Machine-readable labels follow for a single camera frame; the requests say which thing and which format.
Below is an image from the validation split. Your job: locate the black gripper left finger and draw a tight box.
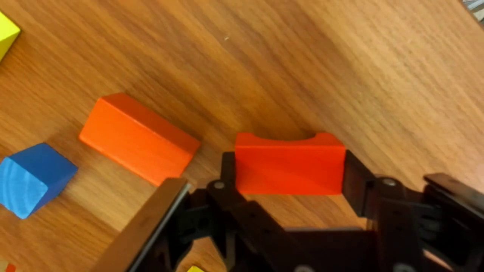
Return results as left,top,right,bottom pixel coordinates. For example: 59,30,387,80
127,150,299,272

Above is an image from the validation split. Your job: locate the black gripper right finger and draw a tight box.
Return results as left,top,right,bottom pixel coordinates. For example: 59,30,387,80
343,150,484,272

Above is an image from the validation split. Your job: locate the orange arch block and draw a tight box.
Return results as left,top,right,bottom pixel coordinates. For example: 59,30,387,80
234,132,347,197

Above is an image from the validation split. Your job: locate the orange rectangular block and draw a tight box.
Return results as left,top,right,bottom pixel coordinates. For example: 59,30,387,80
77,92,202,188

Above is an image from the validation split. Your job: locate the blue cube block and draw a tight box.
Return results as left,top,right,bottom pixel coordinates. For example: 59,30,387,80
0,142,78,221

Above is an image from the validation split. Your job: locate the yellow wedge block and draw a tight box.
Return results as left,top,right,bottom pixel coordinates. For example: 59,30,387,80
0,11,22,62

